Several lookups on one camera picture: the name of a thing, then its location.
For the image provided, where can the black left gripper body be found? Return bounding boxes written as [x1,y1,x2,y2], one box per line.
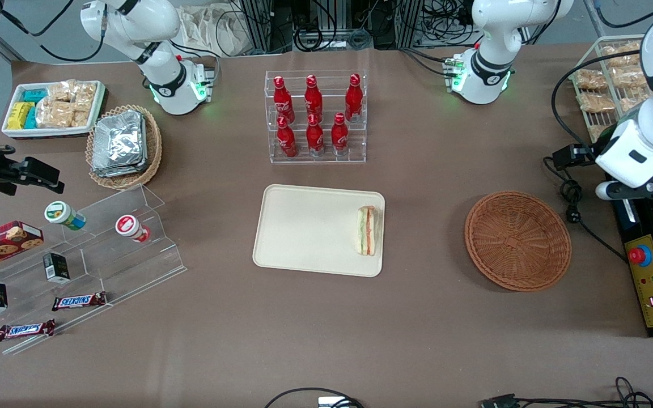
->
[578,116,626,166]

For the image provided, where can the triangle sandwich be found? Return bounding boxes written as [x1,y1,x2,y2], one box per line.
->
[357,206,380,257]

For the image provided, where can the white rectangular snack tray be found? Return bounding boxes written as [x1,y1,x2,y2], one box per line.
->
[2,80,107,139]

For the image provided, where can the round brown wicker basket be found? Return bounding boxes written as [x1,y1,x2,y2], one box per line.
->
[464,191,572,292]

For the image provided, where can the oval light wicker basket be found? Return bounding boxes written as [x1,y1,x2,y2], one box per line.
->
[86,105,163,190]

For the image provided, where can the cream plastic serving tray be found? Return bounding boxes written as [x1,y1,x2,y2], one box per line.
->
[252,184,386,278]

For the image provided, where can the green lid yogurt cup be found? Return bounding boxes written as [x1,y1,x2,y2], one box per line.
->
[44,201,87,231]

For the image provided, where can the yellow snack packet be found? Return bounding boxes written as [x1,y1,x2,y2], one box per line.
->
[7,102,34,130]

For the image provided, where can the stack of foil containers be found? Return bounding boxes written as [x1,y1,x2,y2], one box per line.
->
[91,110,149,178]

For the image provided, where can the red lid yogurt cup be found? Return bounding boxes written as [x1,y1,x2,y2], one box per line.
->
[115,214,152,244]

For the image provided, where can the clear acrylic stepped shelf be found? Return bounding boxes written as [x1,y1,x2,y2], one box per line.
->
[0,183,187,356]

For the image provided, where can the Snickers chocolate bar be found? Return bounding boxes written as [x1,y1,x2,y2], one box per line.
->
[0,319,56,342]
[52,292,107,312]

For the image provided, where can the beige cloth bag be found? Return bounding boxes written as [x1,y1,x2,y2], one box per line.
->
[178,5,249,58]

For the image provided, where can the red cola bottle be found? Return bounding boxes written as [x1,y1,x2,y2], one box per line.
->
[306,113,325,158]
[273,76,295,123]
[344,74,363,123]
[304,75,324,120]
[331,112,350,157]
[276,116,298,159]

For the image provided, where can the clear acrylic bottle rack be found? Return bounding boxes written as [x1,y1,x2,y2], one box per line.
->
[265,70,367,165]

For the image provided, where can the black power cable with plug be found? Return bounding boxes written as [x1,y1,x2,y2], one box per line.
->
[542,156,629,265]

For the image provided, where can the cream wire rack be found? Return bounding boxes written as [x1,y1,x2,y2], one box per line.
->
[567,34,653,143]

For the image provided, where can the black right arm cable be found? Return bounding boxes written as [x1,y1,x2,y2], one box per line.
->
[0,0,107,63]

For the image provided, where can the tangled black cables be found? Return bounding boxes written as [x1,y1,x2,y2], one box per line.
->
[518,376,653,408]

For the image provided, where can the black cable connector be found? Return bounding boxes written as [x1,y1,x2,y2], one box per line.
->
[479,393,521,408]

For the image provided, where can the black looped cable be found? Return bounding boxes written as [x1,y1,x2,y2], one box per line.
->
[263,387,364,408]

